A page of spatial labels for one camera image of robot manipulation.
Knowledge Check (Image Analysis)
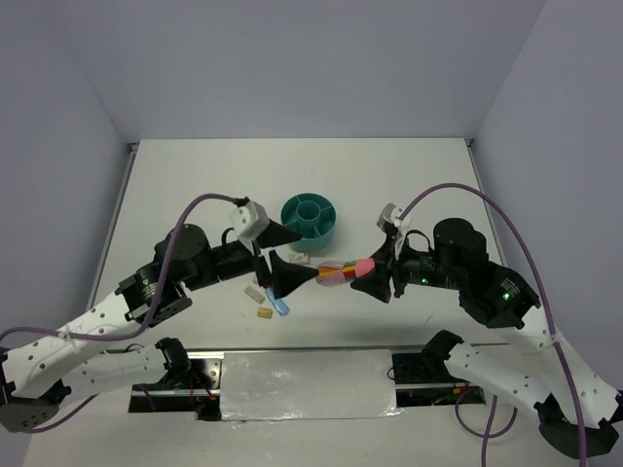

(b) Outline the small tan eraser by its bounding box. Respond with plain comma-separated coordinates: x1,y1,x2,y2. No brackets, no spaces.
257,307,273,319

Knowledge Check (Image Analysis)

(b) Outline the metal front rail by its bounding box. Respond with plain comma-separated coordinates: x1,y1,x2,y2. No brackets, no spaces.
122,349,472,406

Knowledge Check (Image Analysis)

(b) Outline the teal round desk organizer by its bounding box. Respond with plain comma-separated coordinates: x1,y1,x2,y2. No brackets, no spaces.
280,193,337,254

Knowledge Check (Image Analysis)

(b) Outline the blue translucent highlighter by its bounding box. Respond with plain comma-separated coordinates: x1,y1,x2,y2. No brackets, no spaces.
265,288,290,316

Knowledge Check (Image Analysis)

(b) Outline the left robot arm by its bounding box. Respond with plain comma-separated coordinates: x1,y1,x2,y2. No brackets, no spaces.
1,222,318,433

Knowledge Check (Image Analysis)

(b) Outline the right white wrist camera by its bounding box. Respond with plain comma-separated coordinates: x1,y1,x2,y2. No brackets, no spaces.
377,203,412,259

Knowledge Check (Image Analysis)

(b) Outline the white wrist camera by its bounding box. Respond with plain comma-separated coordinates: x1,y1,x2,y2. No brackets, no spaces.
230,200,270,242
377,203,412,259

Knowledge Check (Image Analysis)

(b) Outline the silver foil tape sheet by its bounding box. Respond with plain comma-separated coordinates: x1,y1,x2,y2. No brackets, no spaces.
220,349,401,421

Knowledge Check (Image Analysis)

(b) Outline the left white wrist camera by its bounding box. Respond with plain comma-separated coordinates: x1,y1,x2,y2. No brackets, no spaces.
230,200,270,242

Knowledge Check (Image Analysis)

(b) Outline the grey white eraser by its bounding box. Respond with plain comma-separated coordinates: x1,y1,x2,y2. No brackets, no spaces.
244,286,265,304

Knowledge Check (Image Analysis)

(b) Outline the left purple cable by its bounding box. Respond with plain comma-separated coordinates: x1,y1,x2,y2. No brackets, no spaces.
0,193,249,434

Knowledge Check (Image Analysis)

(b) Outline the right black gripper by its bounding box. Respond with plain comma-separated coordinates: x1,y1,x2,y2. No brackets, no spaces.
348,230,460,301

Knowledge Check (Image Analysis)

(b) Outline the pink capped crayon tube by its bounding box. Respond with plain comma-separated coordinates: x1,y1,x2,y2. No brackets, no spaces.
315,258,376,287

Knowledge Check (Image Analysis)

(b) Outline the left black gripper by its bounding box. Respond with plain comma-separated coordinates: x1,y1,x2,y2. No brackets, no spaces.
187,220,319,297

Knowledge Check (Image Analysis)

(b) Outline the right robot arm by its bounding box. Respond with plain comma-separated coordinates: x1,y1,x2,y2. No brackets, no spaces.
351,218,622,459

